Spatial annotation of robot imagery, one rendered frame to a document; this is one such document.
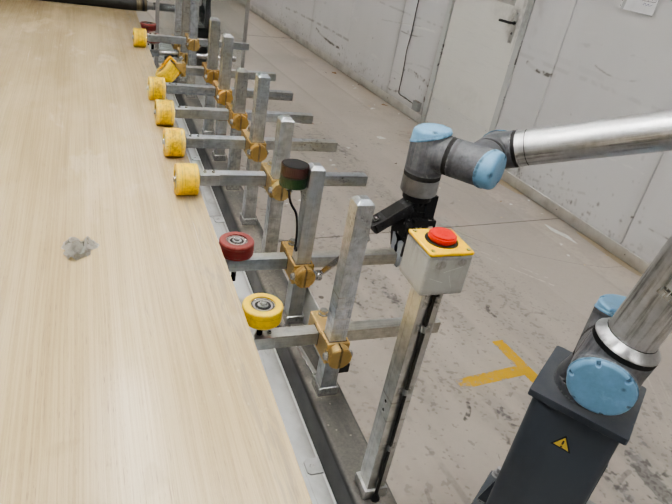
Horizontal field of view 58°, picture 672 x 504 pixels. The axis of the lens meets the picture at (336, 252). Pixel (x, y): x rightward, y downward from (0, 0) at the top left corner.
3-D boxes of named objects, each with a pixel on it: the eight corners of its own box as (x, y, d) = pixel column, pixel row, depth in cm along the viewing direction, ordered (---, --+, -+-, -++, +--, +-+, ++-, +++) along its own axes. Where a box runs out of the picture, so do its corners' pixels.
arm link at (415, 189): (413, 183, 140) (396, 166, 148) (409, 202, 143) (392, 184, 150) (446, 183, 144) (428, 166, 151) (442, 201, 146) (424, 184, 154)
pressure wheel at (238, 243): (246, 270, 148) (250, 228, 142) (253, 288, 141) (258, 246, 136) (213, 271, 145) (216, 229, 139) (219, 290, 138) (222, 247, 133)
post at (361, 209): (327, 389, 133) (369, 192, 110) (332, 400, 131) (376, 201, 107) (312, 391, 132) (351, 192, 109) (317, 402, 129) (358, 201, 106)
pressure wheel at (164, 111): (173, 94, 191) (175, 115, 188) (171, 111, 198) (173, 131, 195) (153, 93, 189) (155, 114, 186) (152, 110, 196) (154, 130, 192)
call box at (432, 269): (437, 271, 92) (450, 226, 88) (460, 298, 87) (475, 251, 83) (396, 273, 89) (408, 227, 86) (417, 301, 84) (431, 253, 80)
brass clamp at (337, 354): (330, 327, 134) (334, 308, 131) (352, 367, 123) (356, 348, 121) (304, 329, 132) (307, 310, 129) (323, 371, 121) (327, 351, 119)
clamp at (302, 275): (297, 257, 152) (300, 240, 150) (314, 287, 141) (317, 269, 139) (276, 258, 150) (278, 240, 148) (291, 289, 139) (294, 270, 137)
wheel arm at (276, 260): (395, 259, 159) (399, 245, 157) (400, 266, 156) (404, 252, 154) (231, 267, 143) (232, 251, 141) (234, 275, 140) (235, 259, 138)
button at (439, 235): (445, 236, 87) (448, 225, 86) (459, 250, 84) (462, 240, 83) (421, 237, 85) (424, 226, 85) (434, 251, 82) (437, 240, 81)
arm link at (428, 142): (447, 137, 134) (406, 124, 137) (434, 188, 140) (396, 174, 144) (462, 128, 141) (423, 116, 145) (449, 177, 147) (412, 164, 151)
